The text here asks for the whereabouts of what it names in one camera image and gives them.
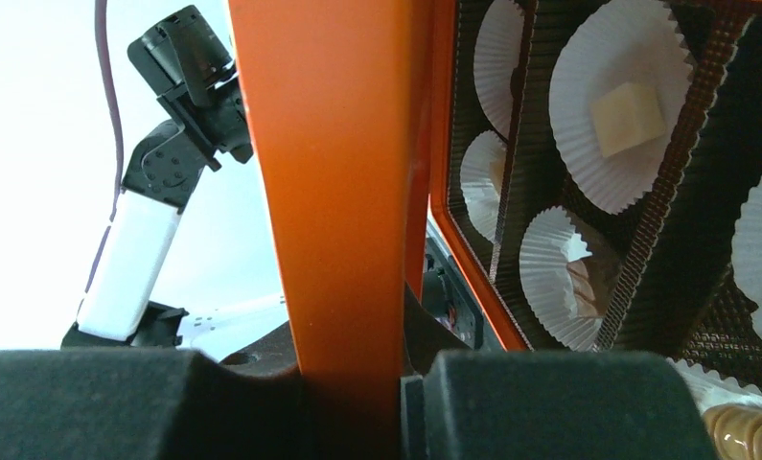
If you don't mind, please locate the brown chocolate square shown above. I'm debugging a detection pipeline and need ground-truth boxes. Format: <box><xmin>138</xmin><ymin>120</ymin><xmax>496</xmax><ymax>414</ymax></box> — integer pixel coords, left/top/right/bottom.
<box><xmin>566</xmin><ymin>250</ymin><xmax>621</xmax><ymax>319</ymax></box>

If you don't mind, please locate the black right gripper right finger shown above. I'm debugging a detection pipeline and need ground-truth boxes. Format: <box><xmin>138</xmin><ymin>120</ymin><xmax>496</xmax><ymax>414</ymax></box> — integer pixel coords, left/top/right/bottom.
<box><xmin>401</xmin><ymin>350</ymin><xmax>717</xmax><ymax>459</ymax></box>

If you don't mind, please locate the white paper cup back left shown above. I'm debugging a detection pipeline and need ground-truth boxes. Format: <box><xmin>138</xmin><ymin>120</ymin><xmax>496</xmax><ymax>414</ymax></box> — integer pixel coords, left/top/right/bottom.
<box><xmin>473</xmin><ymin>0</ymin><xmax>525</xmax><ymax>139</ymax></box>

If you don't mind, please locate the white chocolate cube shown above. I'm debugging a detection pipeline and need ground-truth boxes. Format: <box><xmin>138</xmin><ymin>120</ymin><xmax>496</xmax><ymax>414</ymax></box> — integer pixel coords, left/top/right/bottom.
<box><xmin>589</xmin><ymin>82</ymin><xmax>667</xmax><ymax>158</ymax></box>

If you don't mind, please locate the orange box lid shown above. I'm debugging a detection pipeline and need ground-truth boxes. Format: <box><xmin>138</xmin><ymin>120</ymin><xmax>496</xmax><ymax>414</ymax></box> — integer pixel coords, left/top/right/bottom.
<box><xmin>229</xmin><ymin>1</ymin><xmax>434</xmax><ymax>459</ymax></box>

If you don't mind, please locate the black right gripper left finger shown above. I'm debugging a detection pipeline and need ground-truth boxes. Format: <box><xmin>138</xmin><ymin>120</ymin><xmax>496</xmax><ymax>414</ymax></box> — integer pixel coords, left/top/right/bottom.
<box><xmin>0</xmin><ymin>349</ymin><xmax>303</xmax><ymax>459</ymax></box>

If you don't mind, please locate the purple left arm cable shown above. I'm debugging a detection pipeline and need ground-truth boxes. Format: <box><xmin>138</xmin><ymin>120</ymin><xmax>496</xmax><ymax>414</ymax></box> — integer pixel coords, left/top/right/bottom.
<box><xmin>84</xmin><ymin>0</ymin><xmax>126</xmax><ymax>293</ymax></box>

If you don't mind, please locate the caramel chocolate piece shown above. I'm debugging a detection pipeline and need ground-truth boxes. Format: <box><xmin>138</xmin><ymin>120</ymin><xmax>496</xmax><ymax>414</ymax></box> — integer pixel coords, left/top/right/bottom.
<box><xmin>703</xmin><ymin>404</ymin><xmax>762</xmax><ymax>460</ymax></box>

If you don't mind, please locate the white paper cup front left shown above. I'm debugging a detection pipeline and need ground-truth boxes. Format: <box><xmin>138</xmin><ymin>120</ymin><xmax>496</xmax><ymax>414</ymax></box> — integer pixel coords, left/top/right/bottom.
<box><xmin>459</xmin><ymin>130</ymin><xmax>506</xmax><ymax>242</ymax></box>

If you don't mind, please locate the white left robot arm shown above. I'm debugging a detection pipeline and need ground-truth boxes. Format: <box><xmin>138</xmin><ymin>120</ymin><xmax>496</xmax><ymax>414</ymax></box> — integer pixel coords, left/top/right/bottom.
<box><xmin>61</xmin><ymin>5</ymin><xmax>254</xmax><ymax>348</ymax></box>

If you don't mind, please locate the white paper cup back middle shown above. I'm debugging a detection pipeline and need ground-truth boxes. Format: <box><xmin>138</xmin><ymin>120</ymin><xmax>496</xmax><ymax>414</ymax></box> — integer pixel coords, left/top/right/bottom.
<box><xmin>548</xmin><ymin>1</ymin><xmax>696</xmax><ymax>215</ymax></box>

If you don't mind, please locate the white paper cup front right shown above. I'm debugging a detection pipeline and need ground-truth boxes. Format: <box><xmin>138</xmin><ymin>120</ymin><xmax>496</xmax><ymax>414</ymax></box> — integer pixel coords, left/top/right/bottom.
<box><xmin>666</xmin><ymin>358</ymin><xmax>762</xmax><ymax>413</ymax></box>

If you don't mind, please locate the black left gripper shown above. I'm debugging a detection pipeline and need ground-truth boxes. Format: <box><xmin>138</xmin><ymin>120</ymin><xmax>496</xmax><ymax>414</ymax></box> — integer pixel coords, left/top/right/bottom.
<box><xmin>127</xmin><ymin>5</ymin><xmax>255</xmax><ymax>173</ymax></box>

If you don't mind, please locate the white paper cup front middle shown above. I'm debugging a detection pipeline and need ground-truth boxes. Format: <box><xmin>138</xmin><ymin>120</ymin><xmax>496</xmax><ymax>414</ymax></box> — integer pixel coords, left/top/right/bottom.
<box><xmin>519</xmin><ymin>206</ymin><xmax>620</xmax><ymax>352</ymax></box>

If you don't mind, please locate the orange chocolate box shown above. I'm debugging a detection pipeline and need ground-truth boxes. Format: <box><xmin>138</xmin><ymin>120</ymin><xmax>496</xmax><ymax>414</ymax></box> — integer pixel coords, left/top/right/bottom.
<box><xmin>431</xmin><ymin>1</ymin><xmax>762</xmax><ymax>390</ymax></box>

